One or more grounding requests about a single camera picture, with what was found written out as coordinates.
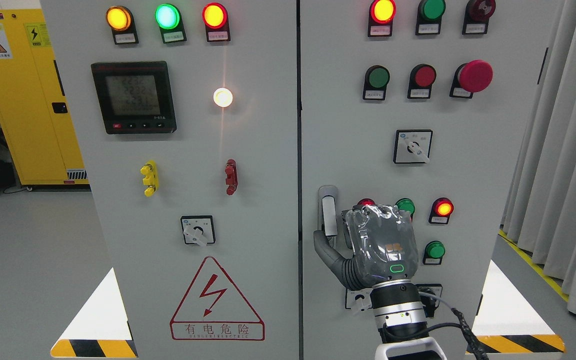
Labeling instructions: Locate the red-orange indicator light left door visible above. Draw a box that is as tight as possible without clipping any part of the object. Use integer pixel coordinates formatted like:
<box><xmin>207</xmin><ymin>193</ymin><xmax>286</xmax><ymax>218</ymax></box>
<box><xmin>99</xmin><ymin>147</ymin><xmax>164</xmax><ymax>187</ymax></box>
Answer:
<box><xmin>202</xmin><ymin>2</ymin><xmax>231</xmax><ymax>43</ymax></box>

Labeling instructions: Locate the dark red buzzer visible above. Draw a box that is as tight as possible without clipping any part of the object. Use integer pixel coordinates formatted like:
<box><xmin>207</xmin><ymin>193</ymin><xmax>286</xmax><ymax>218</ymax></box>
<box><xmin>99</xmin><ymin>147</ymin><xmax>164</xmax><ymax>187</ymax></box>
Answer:
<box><xmin>462</xmin><ymin>0</ymin><xmax>497</xmax><ymax>35</ymax></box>

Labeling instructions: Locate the red push button upper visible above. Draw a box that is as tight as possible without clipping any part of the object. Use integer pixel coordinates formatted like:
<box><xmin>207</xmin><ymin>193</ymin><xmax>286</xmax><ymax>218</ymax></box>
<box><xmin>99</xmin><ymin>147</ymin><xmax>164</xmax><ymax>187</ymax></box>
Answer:
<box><xmin>407</xmin><ymin>63</ymin><xmax>437</xmax><ymax>100</ymax></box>

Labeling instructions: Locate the lit red indicator left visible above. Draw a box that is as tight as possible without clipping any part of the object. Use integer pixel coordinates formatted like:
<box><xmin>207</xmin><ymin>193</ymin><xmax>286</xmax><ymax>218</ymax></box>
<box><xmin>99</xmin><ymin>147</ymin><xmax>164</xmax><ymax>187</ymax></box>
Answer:
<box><xmin>357</xmin><ymin>198</ymin><xmax>376</xmax><ymax>207</ymax></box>

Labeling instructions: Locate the right hazard striped base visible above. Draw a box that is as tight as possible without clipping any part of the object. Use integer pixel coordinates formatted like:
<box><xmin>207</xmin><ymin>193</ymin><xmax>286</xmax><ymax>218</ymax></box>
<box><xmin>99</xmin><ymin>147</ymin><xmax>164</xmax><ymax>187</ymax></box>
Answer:
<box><xmin>472</xmin><ymin>261</ymin><xmax>566</xmax><ymax>360</ymax></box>

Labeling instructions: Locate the grey electrical control cabinet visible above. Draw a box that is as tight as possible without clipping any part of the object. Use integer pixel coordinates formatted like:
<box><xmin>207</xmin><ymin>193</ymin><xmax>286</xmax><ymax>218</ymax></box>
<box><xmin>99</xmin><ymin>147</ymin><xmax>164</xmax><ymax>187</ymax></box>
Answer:
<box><xmin>41</xmin><ymin>0</ymin><xmax>563</xmax><ymax>360</ymax></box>

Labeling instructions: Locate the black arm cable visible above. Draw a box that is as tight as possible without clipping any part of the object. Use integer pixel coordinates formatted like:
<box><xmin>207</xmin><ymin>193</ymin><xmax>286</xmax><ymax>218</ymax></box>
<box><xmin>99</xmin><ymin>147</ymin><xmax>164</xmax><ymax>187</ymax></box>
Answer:
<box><xmin>387</xmin><ymin>291</ymin><xmax>490</xmax><ymax>360</ymax></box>

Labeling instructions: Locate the upper right rotary switch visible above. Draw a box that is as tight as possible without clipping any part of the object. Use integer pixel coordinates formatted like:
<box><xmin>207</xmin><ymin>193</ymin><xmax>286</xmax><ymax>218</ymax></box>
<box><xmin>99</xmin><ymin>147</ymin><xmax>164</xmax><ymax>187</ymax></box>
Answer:
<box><xmin>393</xmin><ymin>129</ymin><xmax>434</xmax><ymax>164</ymax></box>

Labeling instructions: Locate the left hazard striped base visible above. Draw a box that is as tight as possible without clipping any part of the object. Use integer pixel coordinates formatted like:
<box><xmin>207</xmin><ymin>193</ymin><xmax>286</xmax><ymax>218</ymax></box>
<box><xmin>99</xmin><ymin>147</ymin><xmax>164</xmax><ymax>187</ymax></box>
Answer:
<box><xmin>50</xmin><ymin>269</ymin><xmax>138</xmax><ymax>360</ymax></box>

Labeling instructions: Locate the green indicator right door top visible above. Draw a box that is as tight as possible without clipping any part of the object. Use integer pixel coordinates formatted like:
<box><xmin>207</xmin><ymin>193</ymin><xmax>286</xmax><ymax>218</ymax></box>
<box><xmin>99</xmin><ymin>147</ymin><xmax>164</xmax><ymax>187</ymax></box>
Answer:
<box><xmin>414</xmin><ymin>0</ymin><xmax>447</xmax><ymax>35</ymax></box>

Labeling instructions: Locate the white lit indicator light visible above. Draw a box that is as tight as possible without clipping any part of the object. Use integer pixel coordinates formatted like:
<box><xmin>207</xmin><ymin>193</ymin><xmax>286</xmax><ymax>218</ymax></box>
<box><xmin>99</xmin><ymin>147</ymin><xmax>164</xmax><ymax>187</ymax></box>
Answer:
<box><xmin>212</xmin><ymin>87</ymin><xmax>234</xmax><ymax>109</ymax></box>

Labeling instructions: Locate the red danger warning sticker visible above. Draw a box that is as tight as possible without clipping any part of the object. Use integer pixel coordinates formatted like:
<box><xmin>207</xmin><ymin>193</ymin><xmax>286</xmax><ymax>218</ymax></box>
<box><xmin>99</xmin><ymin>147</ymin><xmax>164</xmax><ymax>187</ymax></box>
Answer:
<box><xmin>169</xmin><ymin>256</ymin><xmax>266</xmax><ymax>341</ymax></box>

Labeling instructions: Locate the green push button lower right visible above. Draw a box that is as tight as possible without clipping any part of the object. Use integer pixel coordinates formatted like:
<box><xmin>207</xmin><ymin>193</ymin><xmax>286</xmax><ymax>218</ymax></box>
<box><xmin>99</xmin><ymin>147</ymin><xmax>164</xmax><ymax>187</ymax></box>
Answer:
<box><xmin>422</xmin><ymin>240</ymin><xmax>446</xmax><ymax>265</ymax></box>

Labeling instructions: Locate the black digital power meter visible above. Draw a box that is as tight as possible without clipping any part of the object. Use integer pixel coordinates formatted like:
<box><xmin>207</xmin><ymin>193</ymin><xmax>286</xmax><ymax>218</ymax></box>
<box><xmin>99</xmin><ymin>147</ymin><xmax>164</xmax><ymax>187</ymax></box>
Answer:
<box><xmin>91</xmin><ymin>61</ymin><xmax>178</xmax><ymax>135</ymax></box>

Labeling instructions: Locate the red emergency stop button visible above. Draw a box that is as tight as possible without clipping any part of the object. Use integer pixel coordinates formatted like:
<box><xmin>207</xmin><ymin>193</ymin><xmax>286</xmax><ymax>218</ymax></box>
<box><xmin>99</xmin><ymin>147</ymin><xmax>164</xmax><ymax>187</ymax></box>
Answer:
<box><xmin>449</xmin><ymin>59</ymin><xmax>494</xmax><ymax>100</ymax></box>

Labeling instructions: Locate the green push button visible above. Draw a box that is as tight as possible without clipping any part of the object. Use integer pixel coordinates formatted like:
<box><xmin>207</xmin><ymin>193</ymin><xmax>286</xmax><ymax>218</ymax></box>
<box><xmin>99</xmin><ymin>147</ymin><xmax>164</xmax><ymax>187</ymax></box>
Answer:
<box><xmin>362</xmin><ymin>64</ymin><xmax>391</xmax><ymax>101</ymax></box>
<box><xmin>422</xmin><ymin>240</ymin><xmax>446</xmax><ymax>265</ymax></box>

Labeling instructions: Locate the lit red indicator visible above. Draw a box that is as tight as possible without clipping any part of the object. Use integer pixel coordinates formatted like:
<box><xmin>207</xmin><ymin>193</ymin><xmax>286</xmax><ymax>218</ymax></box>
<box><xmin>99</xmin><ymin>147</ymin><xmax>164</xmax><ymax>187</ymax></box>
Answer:
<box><xmin>357</xmin><ymin>198</ymin><xmax>376</xmax><ymax>207</ymax></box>
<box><xmin>428</xmin><ymin>197</ymin><xmax>454</xmax><ymax>224</ymax></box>

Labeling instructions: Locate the lit red indicator right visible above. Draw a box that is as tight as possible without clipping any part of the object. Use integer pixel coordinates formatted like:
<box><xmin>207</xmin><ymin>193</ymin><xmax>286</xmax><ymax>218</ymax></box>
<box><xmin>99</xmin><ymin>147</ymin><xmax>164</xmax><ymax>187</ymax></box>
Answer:
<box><xmin>428</xmin><ymin>197</ymin><xmax>454</xmax><ymax>224</ymax></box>

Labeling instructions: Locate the yellow safety cabinet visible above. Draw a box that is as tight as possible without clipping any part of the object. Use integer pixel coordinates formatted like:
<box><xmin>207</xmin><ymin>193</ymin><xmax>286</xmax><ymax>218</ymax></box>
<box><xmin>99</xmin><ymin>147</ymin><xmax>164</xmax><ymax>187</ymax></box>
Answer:
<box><xmin>0</xmin><ymin>9</ymin><xmax>89</xmax><ymax>186</ymax></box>

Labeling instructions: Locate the red-orange indicator right door top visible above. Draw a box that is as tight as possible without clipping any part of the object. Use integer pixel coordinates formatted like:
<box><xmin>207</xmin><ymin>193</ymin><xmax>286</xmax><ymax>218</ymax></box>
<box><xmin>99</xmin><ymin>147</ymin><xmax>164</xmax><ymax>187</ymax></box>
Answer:
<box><xmin>367</xmin><ymin>0</ymin><xmax>397</xmax><ymax>38</ymax></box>

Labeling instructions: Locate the black selector switch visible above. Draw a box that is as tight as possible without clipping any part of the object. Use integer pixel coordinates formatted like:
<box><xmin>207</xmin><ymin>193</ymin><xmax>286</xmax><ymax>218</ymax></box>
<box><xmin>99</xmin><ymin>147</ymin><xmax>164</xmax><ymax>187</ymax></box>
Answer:
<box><xmin>416</xmin><ymin>284</ymin><xmax>441</xmax><ymax>319</ymax></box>

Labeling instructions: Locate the left door rotary switch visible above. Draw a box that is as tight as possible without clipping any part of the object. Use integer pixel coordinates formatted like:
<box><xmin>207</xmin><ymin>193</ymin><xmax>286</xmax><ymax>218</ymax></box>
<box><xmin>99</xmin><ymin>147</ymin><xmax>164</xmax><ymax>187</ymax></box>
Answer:
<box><xmin>180</xmin><ymin>215</ymin><xmax>217</xmax><ymax>247</ymax></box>

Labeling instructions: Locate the green lit indicator light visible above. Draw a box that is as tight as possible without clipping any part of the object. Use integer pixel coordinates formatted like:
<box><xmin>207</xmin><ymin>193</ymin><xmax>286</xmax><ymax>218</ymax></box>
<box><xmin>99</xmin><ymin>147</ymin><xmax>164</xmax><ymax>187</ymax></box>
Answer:
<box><xmin>154</xmin><ymin>3</ymin><xmax>187</xmax><ymax>44</ymax></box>

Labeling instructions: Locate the grey curtain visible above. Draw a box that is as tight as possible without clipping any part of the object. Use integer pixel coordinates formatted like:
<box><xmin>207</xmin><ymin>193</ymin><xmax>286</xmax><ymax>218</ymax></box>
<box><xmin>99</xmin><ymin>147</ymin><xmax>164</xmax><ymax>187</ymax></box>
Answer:
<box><xmin>503</xmin><ymin>0</ymin><xmax>576</xmax><ymax>315</ymax></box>

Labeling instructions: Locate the silver door handle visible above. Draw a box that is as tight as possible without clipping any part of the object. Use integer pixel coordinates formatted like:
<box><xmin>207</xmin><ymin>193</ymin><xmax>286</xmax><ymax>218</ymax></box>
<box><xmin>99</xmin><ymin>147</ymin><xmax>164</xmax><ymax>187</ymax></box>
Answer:
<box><xmin>317</xmin><ymin>185</ymin><xmax>338</xmax><ymax>248</ymax></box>

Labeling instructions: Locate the yellow indicator light top left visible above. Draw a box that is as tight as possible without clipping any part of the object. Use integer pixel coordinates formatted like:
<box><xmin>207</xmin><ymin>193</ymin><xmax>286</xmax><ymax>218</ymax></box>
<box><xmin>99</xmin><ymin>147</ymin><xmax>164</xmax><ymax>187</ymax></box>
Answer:
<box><xmin>105</xmin><ymin>6</ymin><xmax>139</xmax><ymax>45</ymax></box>

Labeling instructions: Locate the yellow terminal connector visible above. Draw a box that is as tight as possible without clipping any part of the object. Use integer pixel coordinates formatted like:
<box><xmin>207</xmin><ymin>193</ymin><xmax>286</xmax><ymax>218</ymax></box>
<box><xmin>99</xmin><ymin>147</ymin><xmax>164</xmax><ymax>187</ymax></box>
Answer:
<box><xmin>140</xmin><ymin>160</ymin><xmax>160</xmax><ymax>198</ymax></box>

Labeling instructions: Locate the green indicator middle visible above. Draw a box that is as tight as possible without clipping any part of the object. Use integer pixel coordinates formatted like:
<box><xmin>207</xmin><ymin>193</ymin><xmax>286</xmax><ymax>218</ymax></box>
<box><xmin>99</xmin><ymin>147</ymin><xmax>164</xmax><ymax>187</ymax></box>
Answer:
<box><xmin>395</xmin><ymin>197</ymin><xmax>416</xmax><ymax>221</ymax></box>

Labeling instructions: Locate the green push button upper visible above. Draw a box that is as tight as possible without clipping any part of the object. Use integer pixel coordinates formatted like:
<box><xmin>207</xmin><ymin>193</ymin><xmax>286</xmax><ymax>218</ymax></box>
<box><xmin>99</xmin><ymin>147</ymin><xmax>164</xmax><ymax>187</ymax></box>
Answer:
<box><xmin>362</xmin><ymin>64</ymin><xmax>391</xmax><ymax>101</ymax></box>

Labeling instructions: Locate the lower white rotary switch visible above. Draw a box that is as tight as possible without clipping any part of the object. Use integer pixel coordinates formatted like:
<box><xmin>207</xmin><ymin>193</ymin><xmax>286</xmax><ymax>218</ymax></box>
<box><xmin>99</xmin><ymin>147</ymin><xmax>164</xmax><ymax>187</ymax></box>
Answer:
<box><xmin>344</xmin><ymin>288</ymin><xmax>373</xmax><ymax>315</ymax></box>

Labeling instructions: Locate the hazard striped base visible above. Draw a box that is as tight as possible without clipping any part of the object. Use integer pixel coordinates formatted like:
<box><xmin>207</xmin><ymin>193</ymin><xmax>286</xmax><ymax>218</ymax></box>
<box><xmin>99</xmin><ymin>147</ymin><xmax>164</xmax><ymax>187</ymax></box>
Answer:
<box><xmin>50</xmin><ymin>269</ymin><xmax>138</xmax><ymax>360</ymax></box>
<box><xmin>472</xmin><ymin>261</ymin><xmax>566</xmax><ymax>360</ymax></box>

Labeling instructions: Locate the red terminal connector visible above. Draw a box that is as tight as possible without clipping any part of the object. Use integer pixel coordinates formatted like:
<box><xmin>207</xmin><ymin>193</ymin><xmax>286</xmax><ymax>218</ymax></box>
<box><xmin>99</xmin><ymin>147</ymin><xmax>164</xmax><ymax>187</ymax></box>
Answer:
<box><xmin>224</xmin><ymin>158</ymin><xmax>238</xmax><ymax>196</ymax></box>

